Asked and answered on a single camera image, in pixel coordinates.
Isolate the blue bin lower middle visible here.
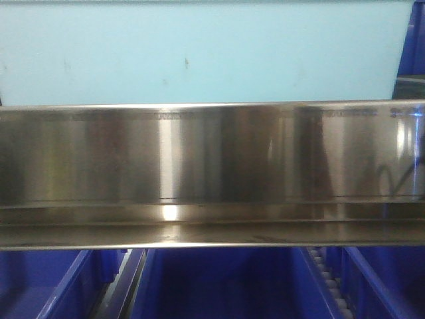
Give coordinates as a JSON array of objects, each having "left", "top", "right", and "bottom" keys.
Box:
[{"left": 130, "top": 247, "right": 343, "bottom": 318}]

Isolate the white roller track right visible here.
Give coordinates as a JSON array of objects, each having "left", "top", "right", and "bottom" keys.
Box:
[{"left": 307, "top": 247, "right": 354, "bottom": 318}]

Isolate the blue bin lower right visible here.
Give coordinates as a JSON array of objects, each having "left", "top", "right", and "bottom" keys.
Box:
[{"left": 323, "top": 246, "right": 424, "bottom": 318}]

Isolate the blue bin upper right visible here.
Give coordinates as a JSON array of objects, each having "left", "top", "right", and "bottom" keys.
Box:
[{"left": 392, "top": 1, "right": 424, "bottom": 99}]

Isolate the blue bin lower left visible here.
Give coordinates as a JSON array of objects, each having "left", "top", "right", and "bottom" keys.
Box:
[{"left": 1, "top": 250, "right": 127, "bottom": 318}]

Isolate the stainless steel shelf front rail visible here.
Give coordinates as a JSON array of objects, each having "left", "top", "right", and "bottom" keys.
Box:
[{"left": 1, "top": 100, "right": 424, "bottom": 251}]

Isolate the metal divider rail left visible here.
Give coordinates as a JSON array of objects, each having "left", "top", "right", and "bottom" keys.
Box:
[{"left": 89, "top": 249, "right": 146, "bottom": 318}]

